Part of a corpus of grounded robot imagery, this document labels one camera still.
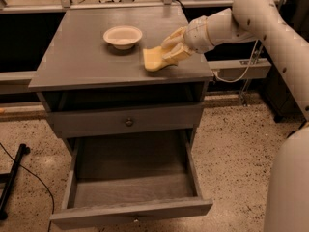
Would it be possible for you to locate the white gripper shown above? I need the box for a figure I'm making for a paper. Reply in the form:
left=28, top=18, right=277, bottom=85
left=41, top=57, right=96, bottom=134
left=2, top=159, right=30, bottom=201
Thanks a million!
left=161, top=15, right=214, bottom=63

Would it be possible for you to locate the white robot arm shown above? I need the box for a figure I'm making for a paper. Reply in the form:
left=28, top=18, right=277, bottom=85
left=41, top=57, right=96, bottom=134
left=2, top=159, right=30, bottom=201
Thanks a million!
left=162, top=0, right=309, bottom=232

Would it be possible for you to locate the grey wooden drawer cabinet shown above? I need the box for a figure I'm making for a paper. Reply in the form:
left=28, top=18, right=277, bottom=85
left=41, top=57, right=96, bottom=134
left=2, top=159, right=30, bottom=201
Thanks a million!
left=28, top=6, right=214, bottom=153

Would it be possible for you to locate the closed grey upper drawer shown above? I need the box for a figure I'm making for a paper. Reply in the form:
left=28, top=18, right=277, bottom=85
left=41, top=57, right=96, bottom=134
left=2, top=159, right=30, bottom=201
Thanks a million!
left=49, top=102, right=203, bottom=138

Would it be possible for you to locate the open grey lower drawer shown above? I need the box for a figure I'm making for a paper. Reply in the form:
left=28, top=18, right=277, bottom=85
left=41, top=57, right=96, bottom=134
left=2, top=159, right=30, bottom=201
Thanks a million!
left=50, top=130, right=212, bottom=230

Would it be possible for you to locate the white paper bowl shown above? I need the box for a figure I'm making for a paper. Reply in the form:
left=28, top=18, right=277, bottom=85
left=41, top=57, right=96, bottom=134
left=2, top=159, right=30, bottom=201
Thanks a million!
left=103, top=25, right=143, bottom=50

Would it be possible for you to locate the diagonal metal rod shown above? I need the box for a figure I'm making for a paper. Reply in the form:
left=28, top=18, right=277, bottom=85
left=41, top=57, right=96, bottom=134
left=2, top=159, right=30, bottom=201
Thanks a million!
left=239, top=42, right=268, bottom=106

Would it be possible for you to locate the dark grey cabinet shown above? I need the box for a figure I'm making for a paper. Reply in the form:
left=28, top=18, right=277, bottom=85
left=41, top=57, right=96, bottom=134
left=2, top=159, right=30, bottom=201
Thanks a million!
left=261, top=0, right=309, bottom=123

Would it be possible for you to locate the black stand leg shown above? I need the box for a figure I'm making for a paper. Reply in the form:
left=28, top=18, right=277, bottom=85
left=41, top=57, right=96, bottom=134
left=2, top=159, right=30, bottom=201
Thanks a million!
left=0, top=144, right=30, bottom=220

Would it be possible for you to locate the white cable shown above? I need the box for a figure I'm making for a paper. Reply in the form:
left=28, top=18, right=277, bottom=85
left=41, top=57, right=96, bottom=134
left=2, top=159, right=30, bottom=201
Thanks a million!
left=212, top=39, right=261, bottom=84

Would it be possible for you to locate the grey metal rail beam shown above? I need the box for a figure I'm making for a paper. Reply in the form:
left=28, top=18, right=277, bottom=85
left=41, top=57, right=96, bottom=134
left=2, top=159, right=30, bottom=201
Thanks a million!
left=0, top=58, right=271, bottom=95

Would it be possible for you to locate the black floor cable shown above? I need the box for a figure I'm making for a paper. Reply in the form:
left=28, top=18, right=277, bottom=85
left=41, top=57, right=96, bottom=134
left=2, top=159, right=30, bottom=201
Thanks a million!
left=0, top=142, right=56, bottom=232

